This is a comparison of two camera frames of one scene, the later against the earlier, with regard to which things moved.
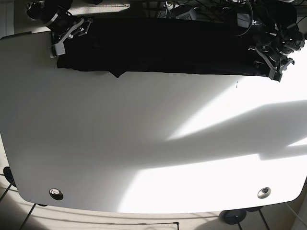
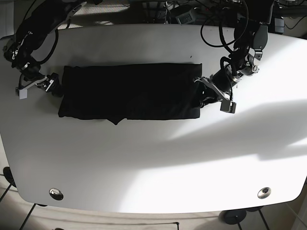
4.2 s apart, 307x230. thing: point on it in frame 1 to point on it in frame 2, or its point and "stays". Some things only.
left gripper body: (81, 26) to (50, 82)
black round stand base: (232, 217) stays
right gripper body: (276, 68) to (209, 91)
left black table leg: (28, 216) stays
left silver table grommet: (56, 193) stays
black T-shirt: (169, 45) to (118, 92)
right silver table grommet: (264, 192) stays
